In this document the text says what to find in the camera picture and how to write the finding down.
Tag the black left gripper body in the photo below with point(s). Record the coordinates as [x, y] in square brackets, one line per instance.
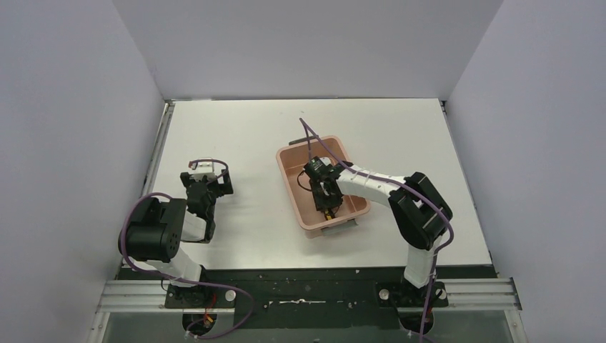
[208, 184]

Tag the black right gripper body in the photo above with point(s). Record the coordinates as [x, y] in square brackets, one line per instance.
[317, 191]

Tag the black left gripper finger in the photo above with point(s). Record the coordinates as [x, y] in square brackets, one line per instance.
[225, 183]
[186, 179]

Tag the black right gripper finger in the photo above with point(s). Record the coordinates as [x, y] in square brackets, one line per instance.
[337, 204]
[321, 206]

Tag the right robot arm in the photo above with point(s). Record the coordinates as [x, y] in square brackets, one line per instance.
[420, 213]

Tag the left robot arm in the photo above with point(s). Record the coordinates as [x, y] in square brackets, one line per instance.
[156, 229]

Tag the pink plastic bin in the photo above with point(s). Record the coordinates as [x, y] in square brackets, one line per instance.
[307, 158]

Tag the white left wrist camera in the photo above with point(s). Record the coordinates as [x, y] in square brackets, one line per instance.
[202, 168]

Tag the aluminium left side rail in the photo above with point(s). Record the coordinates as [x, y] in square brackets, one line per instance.
[158, 148]

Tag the aluminium front rail frame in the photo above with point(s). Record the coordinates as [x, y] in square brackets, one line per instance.
[304, 302]

